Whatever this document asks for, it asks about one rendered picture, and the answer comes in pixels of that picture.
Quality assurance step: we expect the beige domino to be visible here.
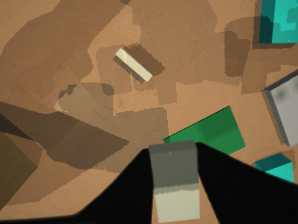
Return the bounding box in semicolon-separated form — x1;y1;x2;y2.
149;140;200;223
115;48;153;81

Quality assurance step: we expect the green flat square tile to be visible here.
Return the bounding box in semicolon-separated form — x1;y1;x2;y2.
163;106;246;155

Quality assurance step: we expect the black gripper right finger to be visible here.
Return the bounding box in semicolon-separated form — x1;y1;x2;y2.
196;142;298;224

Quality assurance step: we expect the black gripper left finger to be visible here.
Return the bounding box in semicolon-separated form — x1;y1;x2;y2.
0;148;154;224

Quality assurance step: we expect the grey flat rectangular block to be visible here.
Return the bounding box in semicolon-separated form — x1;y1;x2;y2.
264;70;298;148

